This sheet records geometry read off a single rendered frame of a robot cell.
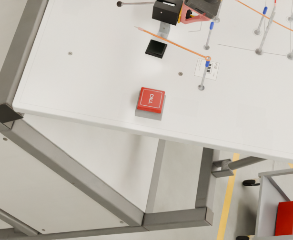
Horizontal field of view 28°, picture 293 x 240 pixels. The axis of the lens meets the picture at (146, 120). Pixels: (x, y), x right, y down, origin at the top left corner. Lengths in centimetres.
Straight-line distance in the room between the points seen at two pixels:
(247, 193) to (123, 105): 299
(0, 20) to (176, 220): 70
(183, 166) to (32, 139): 216
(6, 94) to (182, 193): 226
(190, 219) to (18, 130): 52
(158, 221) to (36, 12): 65
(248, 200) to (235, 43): 289
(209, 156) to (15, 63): 62
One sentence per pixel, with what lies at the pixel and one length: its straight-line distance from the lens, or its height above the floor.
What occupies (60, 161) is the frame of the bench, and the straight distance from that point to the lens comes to 143.
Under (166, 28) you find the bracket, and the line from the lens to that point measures 134.
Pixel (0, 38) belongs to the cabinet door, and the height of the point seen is 69.
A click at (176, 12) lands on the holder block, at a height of 116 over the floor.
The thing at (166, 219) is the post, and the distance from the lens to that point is 163.
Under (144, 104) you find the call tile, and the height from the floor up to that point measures 110.
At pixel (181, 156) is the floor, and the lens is 346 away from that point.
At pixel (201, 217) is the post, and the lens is 157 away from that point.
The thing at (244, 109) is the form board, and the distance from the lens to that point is 127.
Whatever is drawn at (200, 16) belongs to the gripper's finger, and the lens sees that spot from 125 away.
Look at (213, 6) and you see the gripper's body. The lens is 123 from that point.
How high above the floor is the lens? 176
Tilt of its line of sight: 33 degrees down
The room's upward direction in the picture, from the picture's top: 78 degrees clockwise
